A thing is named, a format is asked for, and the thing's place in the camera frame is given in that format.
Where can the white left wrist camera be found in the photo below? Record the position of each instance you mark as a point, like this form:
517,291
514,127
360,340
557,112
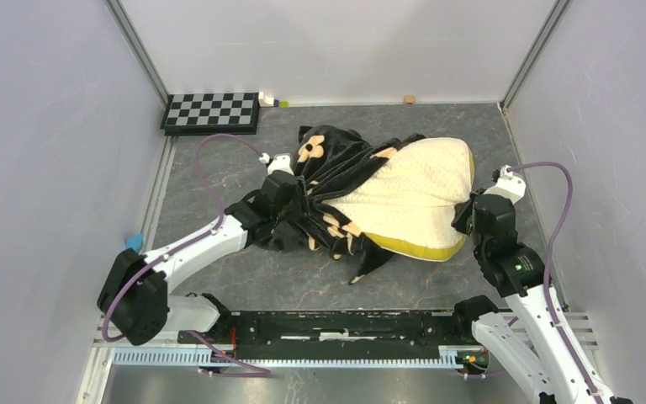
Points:
278,163

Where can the black grey checkerboard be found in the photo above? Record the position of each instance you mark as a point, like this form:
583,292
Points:
200,114

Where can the small white block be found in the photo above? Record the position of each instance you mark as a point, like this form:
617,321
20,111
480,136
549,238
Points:
266,100

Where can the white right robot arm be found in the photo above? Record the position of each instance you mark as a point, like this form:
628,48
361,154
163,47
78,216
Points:
550,366

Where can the blue small object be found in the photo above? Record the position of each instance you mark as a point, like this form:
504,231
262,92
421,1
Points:
135,242

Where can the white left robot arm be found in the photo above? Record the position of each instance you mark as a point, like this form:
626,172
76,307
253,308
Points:
136,299

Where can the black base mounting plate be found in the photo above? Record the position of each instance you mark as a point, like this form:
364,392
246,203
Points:
368,335

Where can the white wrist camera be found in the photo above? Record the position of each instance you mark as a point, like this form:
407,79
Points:
278,163
507,184

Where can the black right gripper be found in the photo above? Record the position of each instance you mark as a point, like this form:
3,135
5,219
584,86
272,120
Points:
460,220

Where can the black floral pillowcase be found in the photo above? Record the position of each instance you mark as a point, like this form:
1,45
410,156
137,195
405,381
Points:
332,163

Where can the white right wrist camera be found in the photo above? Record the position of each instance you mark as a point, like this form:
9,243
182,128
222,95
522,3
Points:
507,184

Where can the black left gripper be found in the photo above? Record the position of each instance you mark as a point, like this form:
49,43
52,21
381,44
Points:
299,208

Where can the white yellow pillow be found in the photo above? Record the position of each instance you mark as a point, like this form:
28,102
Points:
408,205

